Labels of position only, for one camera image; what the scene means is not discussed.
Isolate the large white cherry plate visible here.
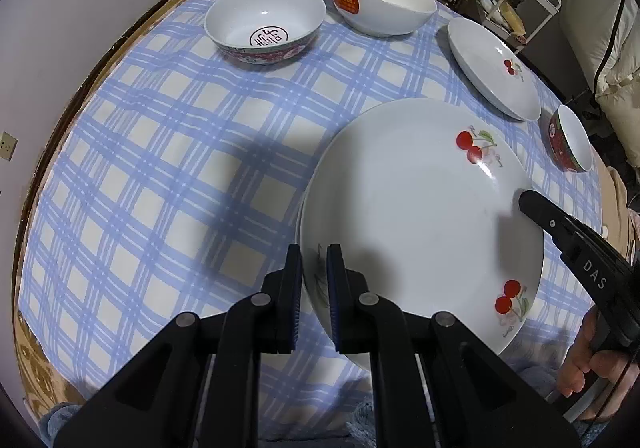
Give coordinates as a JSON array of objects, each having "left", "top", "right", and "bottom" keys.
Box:
[{"left": 295, "top": 98, "right": 546, "bottom": 373}]

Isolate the white duvet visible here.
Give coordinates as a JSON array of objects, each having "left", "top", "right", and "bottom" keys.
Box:
[{"left": 594, "top": 0, "right": 640, "bottom": 129}]

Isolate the small white cherry plate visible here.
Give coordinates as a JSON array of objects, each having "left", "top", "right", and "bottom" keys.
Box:
[{"left": 447, "top": 18, "right": 542, "bottom": 122}]

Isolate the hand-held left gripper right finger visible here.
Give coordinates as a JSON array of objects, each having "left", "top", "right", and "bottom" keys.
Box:
[{"left": 326, "top": 243, "right": 582, "bottom": 448}]

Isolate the blue checkered tablecloth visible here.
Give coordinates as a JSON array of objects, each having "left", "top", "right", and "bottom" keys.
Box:
[{"left": 17, "top": 0, "right": 608, "bottom": 441}]

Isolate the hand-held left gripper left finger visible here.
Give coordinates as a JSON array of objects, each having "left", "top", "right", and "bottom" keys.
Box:
[{"left": 52, "top": 244, "right": 304, "bottom": 448}]

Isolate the wooden table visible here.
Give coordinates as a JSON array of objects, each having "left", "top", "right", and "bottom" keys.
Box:
[{"left": 84, "top": 0, "right": 177, "bottom": 129}]

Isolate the small red bowl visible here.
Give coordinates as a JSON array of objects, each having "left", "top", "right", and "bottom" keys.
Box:
[{"left": 549, "top": 104, "right": 595, "bottom": 174}]

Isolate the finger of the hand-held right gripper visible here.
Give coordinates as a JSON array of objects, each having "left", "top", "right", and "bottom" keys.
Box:
[{"left": 518, "top": 188, "right": 606, "bottom": 263}]

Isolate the white bowl with red character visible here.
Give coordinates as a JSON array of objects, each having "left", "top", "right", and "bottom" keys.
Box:
[{"left": 205, "top": 0, "right": 327, "bottom": 69}]

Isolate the person's right hand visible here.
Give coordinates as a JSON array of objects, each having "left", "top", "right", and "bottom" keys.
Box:
[{"left": 556, "top": 309, "right": 632, "bottom": 400}]

